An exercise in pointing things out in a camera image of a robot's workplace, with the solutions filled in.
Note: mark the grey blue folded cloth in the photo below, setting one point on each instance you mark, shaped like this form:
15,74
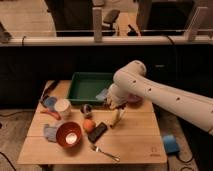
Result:
50,131

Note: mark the dark red grape bunch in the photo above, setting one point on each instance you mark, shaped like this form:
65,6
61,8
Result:
121,107

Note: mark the small dark round jar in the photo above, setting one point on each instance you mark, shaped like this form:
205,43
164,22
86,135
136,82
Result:
86,110

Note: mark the black rectangular remote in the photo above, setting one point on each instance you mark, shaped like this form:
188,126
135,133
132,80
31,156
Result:
97,132

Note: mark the purple bowl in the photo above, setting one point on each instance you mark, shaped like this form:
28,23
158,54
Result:
134,99

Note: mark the white paper cup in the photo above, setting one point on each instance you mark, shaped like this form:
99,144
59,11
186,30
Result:
63,107

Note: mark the grey blue sponge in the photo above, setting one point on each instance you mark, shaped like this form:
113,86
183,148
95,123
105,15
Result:
102,95

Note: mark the orange red bowl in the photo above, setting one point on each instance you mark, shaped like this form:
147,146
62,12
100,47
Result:
68,134

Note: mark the small blue plate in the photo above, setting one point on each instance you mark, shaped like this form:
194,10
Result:
49,102

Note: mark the wooden slatted table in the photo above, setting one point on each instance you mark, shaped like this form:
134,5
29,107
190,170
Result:
135,139

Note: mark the green plastic tray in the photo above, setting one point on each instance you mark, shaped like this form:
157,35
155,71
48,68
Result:
85,86

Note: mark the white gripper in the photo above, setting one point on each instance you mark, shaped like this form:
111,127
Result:
113,103

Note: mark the black office chair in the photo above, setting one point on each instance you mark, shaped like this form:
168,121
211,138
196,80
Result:
108,21

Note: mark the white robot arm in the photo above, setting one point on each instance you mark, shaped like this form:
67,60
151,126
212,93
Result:
130,79

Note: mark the orange carrot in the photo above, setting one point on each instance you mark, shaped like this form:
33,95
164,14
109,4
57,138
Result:
53,114

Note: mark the orange fruit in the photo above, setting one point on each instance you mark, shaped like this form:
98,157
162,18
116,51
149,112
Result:
89,125

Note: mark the yellow banana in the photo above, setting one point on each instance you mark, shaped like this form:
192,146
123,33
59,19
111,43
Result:
116,117

